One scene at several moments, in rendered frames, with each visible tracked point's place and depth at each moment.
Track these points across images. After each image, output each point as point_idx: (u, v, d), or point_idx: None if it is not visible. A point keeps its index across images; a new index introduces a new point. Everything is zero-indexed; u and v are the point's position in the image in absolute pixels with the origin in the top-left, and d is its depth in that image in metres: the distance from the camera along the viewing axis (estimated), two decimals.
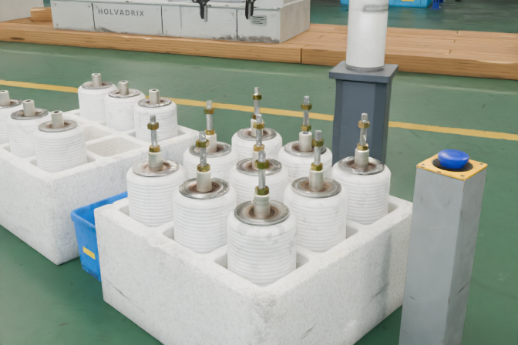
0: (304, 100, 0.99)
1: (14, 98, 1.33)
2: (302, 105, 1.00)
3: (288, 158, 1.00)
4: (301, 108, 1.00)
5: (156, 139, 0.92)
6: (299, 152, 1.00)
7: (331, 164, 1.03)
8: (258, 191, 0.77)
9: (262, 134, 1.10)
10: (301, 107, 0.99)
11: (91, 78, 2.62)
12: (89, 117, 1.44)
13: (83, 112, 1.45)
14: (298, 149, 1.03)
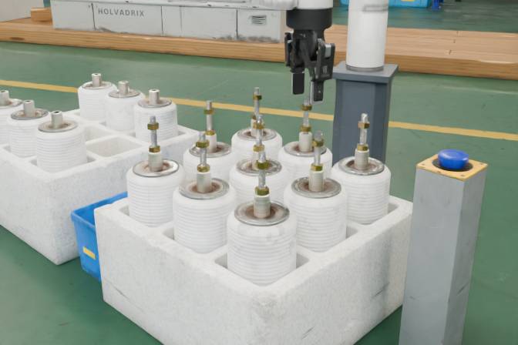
0: (308, 101, 0.99)
1: (14, 98, 1.33)
2: (304, 108, 0.99)
3: (288, 158, 1.00)
4: (311, 108, 1.00)
5: (156, 139, 0.92)
6: (299, 152, 1.00)
7: (331, 164, 1.03)
8: (258, 191, 0.77)
9: (262, 134, 1.10)
10: (311, 108, 0.99)
11: (91, 78, 2.62)
12: (89, 117, 1.44)
13: (83, 112, 1.45)
14: (298, 149, 1.03)
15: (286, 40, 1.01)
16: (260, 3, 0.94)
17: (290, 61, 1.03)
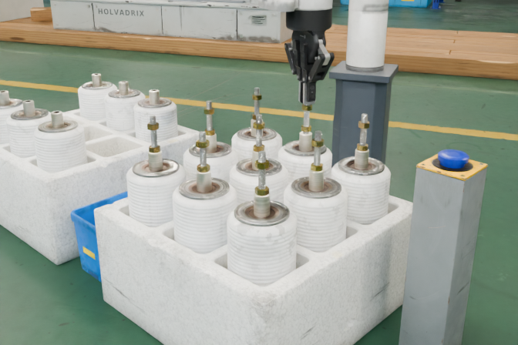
0: None
1: (14, 98, 1.33)
2: (311, 106, 1.00)
3: (287, 156, 1.00)
4: (307, 106, 1.01)
5: (156, 139, 0.92)
6: (298, 151, 1.01)
7: (331, 165, 1.03)
8: (258, 191, 0.77)
9: (262, 134, 1.10)
10: (307, 105, 1.01)
11: (91, 78, 2.62)
12: (89, 117, 1.44)
13: (83, 112, 1.45)
14: (298, 148, 1.03)
15: (287, 50, 1.01)
16: (259, 5, 0.94)
17: (297, 68, 1.01)
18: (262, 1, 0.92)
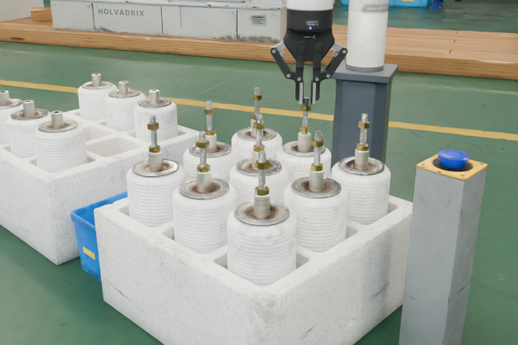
0: (306, 100, 1.00)
1: (14, 98, 1.33)
2: (311, 107, 1.00)
3: (286, 157, 1.00)
4: (306, 107, 1.01)
5: (156, 139, 0.92)
6: (297, 152, 1.01)
7: (330, 165, 1.03)
8: (258, 191, 0.77)
9: (262, 134, 1.10)
10: (305, 105, 1.01)
11: (91, 78, 2.62)
12: (89, 117, 1.44)
13: (83, 112, 1.45)
14: (297, 149, 1.03)
15: (338, 52, 0.98)
16: None
17: (330, 72, 0.98)
18: None
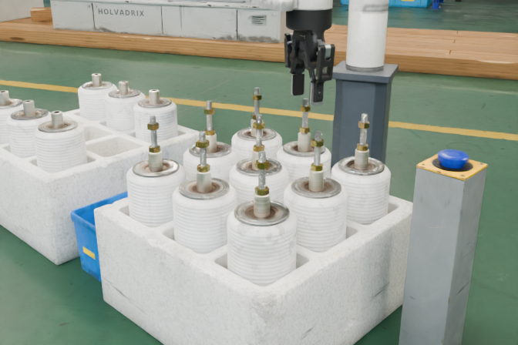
0: (302, 102, 1.00)
1: (14, 98, 1.33)
2: (302, 106, 1.01)
3: (286, 157, 1.00)
4: (300, 109, 1.00)
5: (156, 139, 0.92)
6: (297, 152, 1.01)
7: (330, 165, 1.02)
8: (258, 191, 0.77)
9: (262, 134, 1.10)
10: (300, 108, 1.00)
11: (91, 78, 2.62)
12: (89, 117, 1.44)
13: (83, 112, 1.45)
14: (297, 149, 1.03)
15: (286, 41, 1.01)
16: (259, 5, 0.94)
17: (290, 61, 1.03)
18: (262, 1, 0.93)
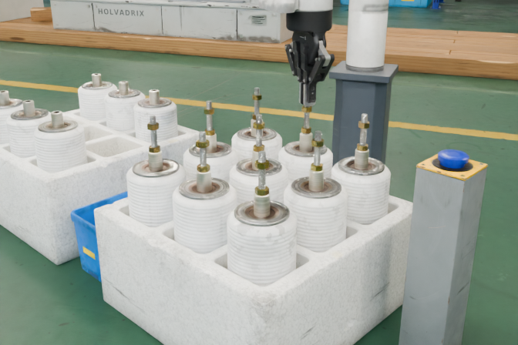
0: None
1: (14, 98, 1.33)
2: (304, 109, 0.99)
3: (282, 155, 1.01)
4: (311, 110, 0.99)
5: (156, 139, 0.92)
6: (294, 150, 1.01)
7: (328, 169, 1.01)
8: (258, 191, 0.77)
9: (262, 134, 1.10)
10: (311, 109, 0.99)
11: (91, 78, 2.62)
12: (89, 117, 1.44)
13: (83, 112, 1.45)
14: (300, 148, 1.03)
15: (287, 51, 1.01)
16: (260, 6, 0.94)
17: (297, 69, 1.01)
18: (263, 2, 0.92)
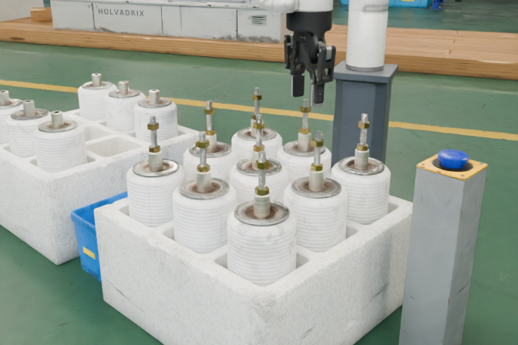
0: (307, 102, 1.00)
1: (14, 98, 1.33)
2: (310, 108, 1.00)
3: (280, 153, 1.02)
4: (307, 108, 1.01)
5: (156, 139, 0.92)
6: (292, 150, 1.01)
7: (325, 169, 1.01)
8: (258, 191, 0.77)
9: (262, 134, 1.10)
10: (307, 107, 1.01)
11: (91, 78, 2.62)
12: (89, 117, 1.44)
13: (83, 112, 1.45)
14: None
15: (286, 43, 1.01)
16: (260, 6, 0.94)
17: (290, 63, 1.03)
18: (263, 2, 0.93)
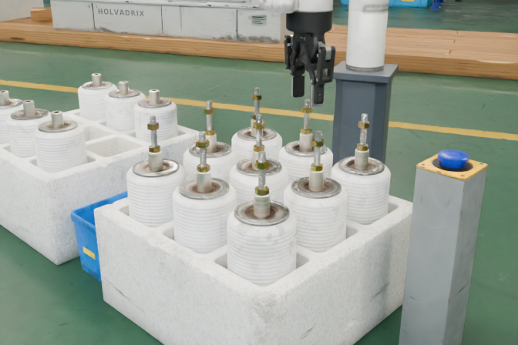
0: (304, 103, 1.00)
1: (14, 98, 1.33)
2: (305, 108, 1.01)
3: None
4: (301, 110, 1.00)
5: (156, 139, 0.92)
6: None
7: None
8: (258, 191, 0.77)
9: (262, 134, 1.10)
10: (301, 109, 1.00)
11: (91, 78, 2.62)
12: (89, 117, 1.44)
13: (83, 112, 1.45)
14: None
15: (286, 43, 1.01)
16: (260, 6, 0.94)
17: (290, 63, 1.03)
18: (262, 3, 0.93)
